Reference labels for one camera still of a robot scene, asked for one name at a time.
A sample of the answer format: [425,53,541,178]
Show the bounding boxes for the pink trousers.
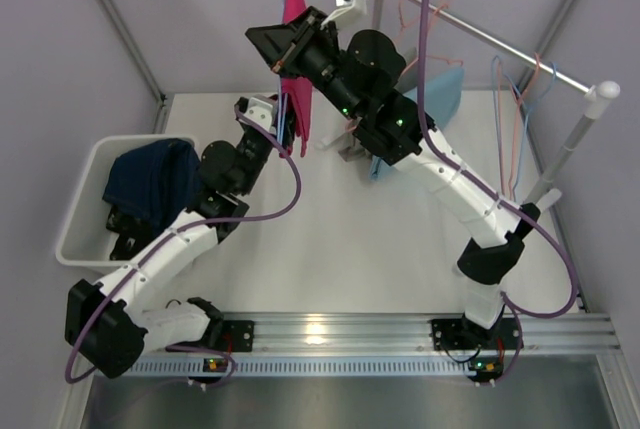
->
[281,0,312,158]

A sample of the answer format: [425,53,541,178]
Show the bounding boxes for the navy blue trousers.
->
[102,138,201,235]

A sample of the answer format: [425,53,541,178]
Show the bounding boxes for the black white patterned trousers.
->
[105,205,160,261]

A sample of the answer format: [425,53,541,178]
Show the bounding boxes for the coral pink hanger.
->
[507,83,524,200]

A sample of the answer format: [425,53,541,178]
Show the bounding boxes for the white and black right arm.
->
[245,7,540,345]

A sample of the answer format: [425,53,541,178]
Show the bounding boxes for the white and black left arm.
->
[65,95,278,382]

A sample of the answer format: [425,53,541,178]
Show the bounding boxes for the grey trousers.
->
[338,47,418,162]

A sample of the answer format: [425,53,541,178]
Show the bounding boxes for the light blue trousers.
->
[369,65,465,182]

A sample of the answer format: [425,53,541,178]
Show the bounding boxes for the white plastic laundry basket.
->
[55,134,171,276]

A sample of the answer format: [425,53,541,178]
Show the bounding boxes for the white and metal clothes rack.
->
[373,0,620,203]

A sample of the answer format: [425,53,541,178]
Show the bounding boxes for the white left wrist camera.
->
[244,95,278,135]

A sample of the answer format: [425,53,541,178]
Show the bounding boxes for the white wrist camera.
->
[321,0,368,31]
[244,95,278,135]

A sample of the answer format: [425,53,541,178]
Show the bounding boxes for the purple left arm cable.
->
[64,111,302,384]

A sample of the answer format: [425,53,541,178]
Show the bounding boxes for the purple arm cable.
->
[64,111,302,384]
[354,0,579,385]

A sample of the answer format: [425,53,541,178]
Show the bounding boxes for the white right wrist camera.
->
[321,0,368,31]

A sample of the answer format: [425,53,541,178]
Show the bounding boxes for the grey slotted cable duct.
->
[126,354,473,378]

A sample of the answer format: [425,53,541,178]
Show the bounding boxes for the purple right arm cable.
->
[354,0,579,385]

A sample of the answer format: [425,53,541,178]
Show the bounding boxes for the aluminium mounting rail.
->
[225,312,621,357]

